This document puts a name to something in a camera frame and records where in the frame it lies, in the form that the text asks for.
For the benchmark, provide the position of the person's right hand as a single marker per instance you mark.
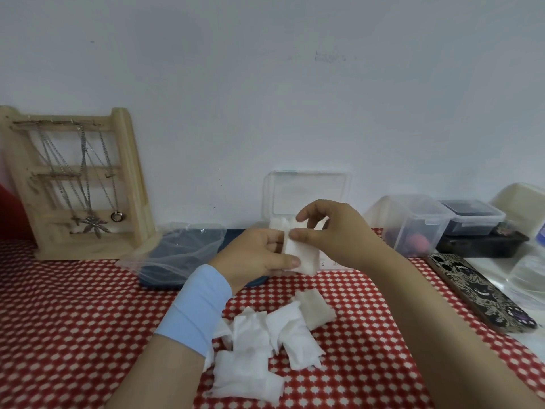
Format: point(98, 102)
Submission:
point(353, 238)

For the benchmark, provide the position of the person's left hand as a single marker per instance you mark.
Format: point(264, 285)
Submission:
point(247, 257)

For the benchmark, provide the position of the white cloth square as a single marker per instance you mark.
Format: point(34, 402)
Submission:
point(304, 257)

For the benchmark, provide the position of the clear cotton pad box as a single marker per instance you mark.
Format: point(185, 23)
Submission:
point(306, 189)

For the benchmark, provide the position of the clear plastic bag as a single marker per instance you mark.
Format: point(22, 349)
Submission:
point(157, 259)

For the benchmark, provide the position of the pile of white cotton pads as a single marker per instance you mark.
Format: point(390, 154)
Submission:
point(294, 336)

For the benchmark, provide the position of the person's left forearm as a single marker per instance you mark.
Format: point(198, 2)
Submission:
point(157, 379)

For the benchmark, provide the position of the person's right forearm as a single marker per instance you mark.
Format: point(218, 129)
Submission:
point(451, 336)

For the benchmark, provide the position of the black tray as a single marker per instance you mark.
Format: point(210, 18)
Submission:
point(481, 246)

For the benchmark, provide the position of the dark blue pouch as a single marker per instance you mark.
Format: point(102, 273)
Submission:
point(237, 236)

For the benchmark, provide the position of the pink makeup sponge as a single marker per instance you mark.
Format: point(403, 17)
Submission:
point(415, 242)

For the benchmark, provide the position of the clear lidded plastic container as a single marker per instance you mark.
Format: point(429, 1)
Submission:
point(417, 210)

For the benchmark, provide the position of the light blue wristband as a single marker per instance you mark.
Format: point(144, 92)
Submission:
point(196, 310)

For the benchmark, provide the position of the clear container with black contents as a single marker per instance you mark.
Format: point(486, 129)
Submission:
point(472, 217)

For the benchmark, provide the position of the phone with patterned case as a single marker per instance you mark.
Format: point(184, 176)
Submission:
point(477, 289)

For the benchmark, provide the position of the wooden jewelry stand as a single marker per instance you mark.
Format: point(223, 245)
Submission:
point(132, 178)

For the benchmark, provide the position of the beige plastic tub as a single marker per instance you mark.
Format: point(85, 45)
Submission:
point(519, 202)

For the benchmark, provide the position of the clear plastic water bottle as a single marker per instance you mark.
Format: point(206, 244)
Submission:
point(530, 281)

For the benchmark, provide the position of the red checkered tablecloth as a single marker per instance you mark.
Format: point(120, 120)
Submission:
point(64, 327)

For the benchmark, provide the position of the red framed mirror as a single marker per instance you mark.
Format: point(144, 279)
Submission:
point(13, 217)

